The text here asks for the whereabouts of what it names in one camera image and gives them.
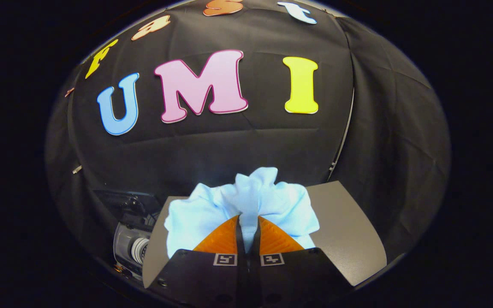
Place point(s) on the copper clip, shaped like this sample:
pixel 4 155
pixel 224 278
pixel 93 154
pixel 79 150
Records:
pixel 69 92

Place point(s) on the black backdrop cloth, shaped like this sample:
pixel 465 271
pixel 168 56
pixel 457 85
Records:
pixel 229 145

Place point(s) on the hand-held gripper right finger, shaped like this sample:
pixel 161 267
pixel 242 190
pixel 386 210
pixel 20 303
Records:
pixel 289 278

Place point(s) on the light blue polo shirt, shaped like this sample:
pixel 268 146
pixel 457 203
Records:
pixel 212 209

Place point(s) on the silver clip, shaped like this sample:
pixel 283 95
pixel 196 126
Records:
pixel 77 170

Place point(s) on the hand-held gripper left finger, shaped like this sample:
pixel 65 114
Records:
pixel 212 278

